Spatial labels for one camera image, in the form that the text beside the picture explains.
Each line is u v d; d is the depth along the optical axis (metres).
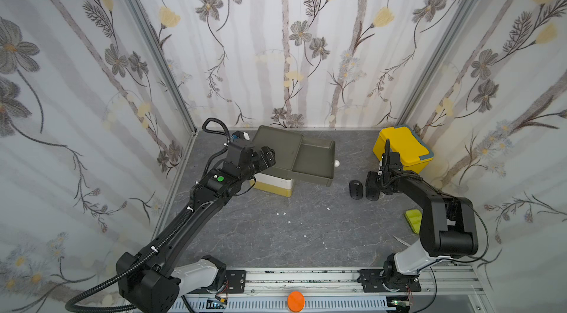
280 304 0.70
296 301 0.62
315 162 0.90
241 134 0.68
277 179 0.85
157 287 0.37
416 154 0.92
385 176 0.69
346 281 0.76
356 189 0.96
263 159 0.65
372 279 0.74
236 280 0.74
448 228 0.46
